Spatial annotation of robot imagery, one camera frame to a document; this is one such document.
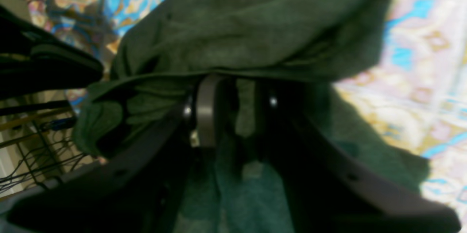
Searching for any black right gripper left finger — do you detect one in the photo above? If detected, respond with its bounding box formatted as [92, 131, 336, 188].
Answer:
[7, 74, 227, 233]

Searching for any dark green long-sleeve shirt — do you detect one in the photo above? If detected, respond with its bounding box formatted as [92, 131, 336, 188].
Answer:
[73, 0, 429, 233]

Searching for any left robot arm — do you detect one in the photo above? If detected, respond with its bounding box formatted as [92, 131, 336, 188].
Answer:
[0, 0, 104, 100]

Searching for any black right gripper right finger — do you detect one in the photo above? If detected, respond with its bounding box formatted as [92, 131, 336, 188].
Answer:
[256, 80, 461, 233]

